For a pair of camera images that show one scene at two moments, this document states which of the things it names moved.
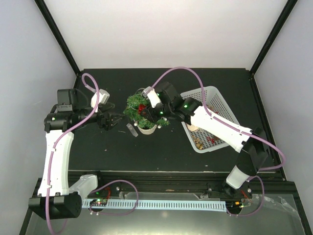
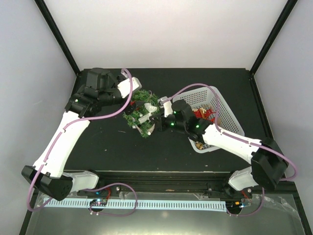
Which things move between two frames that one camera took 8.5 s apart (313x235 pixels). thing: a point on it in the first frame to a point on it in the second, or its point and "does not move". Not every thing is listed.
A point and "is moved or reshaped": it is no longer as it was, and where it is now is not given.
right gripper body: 155,117 to 163,127
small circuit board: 98,202 does not move
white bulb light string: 135,124 is moved or reshaped
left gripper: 106,124 to 130,109
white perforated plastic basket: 216,105 does not move
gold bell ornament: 199,146 does not move
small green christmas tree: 131,110 is moved or reshaped
